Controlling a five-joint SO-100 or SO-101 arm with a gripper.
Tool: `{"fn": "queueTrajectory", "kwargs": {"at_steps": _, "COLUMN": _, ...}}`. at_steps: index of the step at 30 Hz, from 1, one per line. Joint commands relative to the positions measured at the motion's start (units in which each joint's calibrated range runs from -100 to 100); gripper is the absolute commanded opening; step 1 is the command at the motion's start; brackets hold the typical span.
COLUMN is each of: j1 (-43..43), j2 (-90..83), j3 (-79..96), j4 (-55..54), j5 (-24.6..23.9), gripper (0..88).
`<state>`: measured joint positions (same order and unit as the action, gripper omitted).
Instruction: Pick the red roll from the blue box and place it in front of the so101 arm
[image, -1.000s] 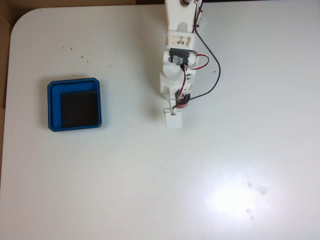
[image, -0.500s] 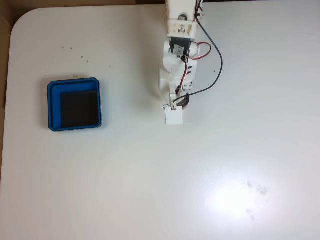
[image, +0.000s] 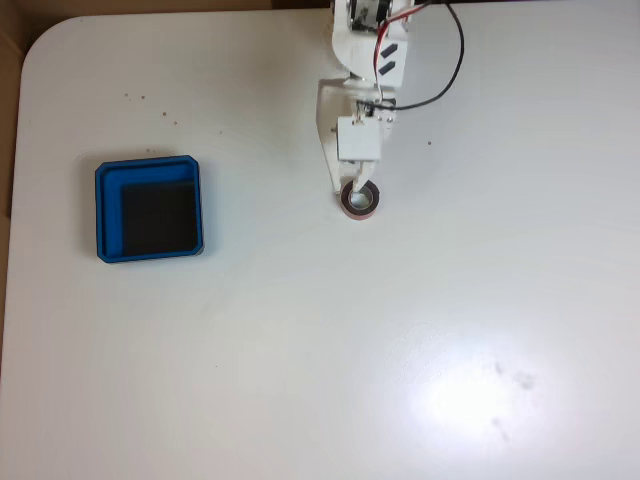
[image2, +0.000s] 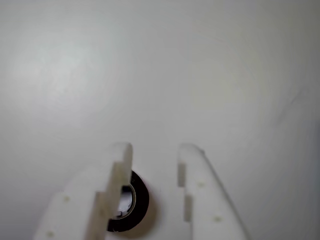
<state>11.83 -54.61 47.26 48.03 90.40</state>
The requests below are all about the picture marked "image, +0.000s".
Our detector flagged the white camera box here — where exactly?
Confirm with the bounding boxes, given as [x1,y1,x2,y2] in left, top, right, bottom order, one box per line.
[336,115,384,164]

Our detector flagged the black cable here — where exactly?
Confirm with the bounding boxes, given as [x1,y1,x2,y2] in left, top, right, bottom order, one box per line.
[393,0,466,112]

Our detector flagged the blue plastic box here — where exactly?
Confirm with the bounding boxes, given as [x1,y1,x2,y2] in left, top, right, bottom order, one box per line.
[94,154,206,264]

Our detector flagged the red tape roll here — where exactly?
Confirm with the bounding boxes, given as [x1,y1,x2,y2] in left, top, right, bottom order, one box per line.
[339,180,383,221]

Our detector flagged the black square liner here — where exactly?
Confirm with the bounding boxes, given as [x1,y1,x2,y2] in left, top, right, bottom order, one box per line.
[121,180,201,254]

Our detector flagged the red and white wires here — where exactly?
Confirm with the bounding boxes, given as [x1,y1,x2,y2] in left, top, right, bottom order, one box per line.
[373,1,432,105]

